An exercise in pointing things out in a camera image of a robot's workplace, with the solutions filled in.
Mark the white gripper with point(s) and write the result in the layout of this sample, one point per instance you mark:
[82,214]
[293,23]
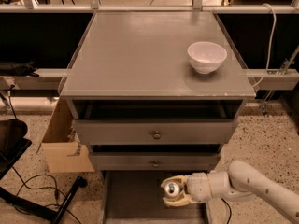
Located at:
[198,186]

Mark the silver redbull can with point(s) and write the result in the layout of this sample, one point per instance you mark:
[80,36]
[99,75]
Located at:
[172,189]

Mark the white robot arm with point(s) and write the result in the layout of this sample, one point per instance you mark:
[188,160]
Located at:
[238,184]

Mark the grey bottom drawer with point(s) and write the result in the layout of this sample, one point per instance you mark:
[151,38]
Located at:
[136,197]

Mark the grey drawer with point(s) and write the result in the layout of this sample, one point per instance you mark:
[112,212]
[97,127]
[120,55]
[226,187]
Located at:
[155,157]
[153,122]
[136,197]

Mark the grey middle drawer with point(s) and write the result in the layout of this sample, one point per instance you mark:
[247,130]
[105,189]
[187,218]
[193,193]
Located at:
[155,157]

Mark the grey drawer cabinet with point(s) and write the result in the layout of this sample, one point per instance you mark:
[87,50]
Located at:
[143,56]

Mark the grey top drawer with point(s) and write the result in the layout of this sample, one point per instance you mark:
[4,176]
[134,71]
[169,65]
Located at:
[153,122]

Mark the cardboard box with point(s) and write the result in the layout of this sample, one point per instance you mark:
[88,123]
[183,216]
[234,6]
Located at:
[63,151]

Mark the white ceramic bowl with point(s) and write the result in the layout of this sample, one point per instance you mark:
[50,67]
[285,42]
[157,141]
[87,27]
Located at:
[206,57]

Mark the black chair seat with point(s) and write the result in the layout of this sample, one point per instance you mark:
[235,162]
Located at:
[12,143]

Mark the black cloth on rail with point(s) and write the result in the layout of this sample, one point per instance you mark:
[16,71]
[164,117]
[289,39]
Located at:
[18,69]

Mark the aluminium frame rail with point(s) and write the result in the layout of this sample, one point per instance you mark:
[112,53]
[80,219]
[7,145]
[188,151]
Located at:
[146,7]

